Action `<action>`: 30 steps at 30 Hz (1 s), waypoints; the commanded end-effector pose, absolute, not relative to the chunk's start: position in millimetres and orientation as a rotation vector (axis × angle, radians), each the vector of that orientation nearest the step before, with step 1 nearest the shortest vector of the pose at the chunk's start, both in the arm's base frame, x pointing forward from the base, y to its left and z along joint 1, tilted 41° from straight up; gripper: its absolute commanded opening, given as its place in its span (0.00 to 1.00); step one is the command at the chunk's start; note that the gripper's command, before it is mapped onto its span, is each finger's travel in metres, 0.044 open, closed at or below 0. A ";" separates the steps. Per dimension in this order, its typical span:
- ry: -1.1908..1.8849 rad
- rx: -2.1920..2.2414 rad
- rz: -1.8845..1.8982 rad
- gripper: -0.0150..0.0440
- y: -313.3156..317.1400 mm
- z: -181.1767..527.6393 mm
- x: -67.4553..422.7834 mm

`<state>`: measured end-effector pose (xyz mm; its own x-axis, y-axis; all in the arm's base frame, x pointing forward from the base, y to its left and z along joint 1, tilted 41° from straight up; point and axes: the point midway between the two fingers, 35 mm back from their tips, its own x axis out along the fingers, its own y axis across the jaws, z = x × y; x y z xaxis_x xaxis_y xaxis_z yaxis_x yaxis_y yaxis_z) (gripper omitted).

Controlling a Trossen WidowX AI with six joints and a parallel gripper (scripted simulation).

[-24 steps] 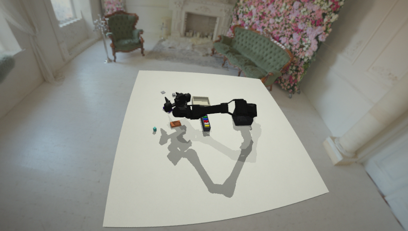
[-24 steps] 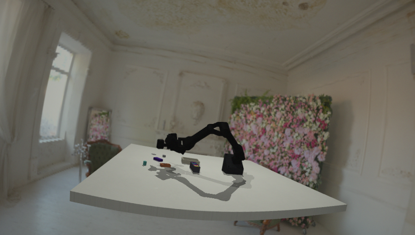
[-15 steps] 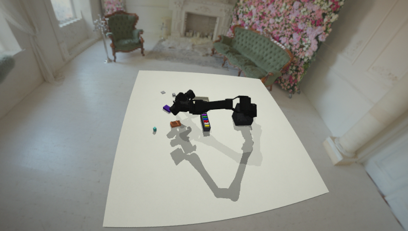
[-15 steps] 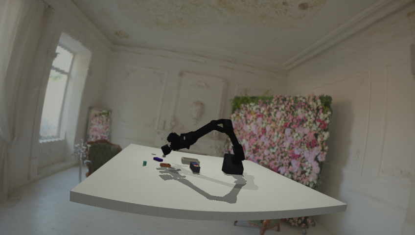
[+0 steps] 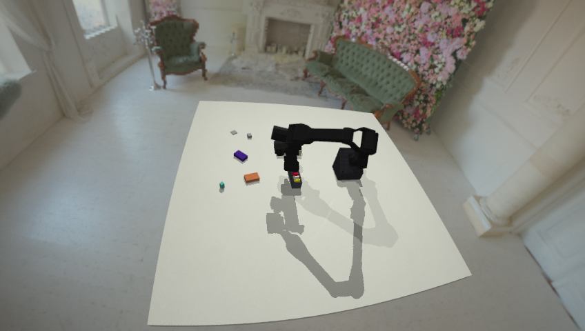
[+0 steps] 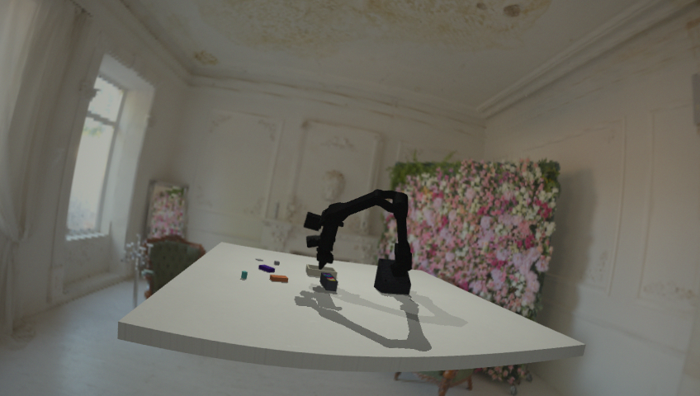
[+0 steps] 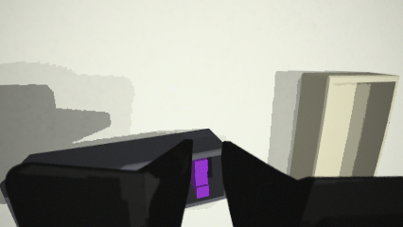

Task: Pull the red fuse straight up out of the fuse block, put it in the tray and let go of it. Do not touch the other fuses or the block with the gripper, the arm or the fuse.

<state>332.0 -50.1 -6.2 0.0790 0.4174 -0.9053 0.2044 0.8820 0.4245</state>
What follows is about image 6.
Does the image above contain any beige open tray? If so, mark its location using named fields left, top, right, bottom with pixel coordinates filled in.
left=305, top=264, right=337, bottom=279

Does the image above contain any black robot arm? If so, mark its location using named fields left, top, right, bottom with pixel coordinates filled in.
left=304, top=189, right=413, bottom=277

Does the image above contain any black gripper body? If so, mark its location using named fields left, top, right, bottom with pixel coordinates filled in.
left=317, top=233, right=336, bottom=264

